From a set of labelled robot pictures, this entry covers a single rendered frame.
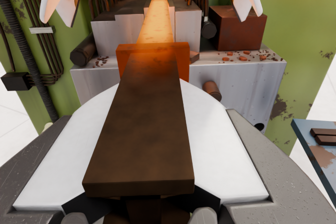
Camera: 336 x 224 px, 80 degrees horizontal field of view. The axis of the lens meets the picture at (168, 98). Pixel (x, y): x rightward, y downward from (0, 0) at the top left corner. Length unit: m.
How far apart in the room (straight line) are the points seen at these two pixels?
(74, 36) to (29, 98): 0.26
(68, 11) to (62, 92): 0.51
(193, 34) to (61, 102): 0.47
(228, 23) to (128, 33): 0.19
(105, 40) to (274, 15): 0.41
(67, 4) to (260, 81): 0.33
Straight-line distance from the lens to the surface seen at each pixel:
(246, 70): 0.39
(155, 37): 0.17
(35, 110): 0.77
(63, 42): 0.61
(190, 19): 0.39
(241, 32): 0.42
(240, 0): 0.18
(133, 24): 0.40
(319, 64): 0.73
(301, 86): 0.74
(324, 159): 0.51
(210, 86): 0.36
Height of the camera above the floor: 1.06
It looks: 33 degrees down
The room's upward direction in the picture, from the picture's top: 2 degrees counter-clockwise
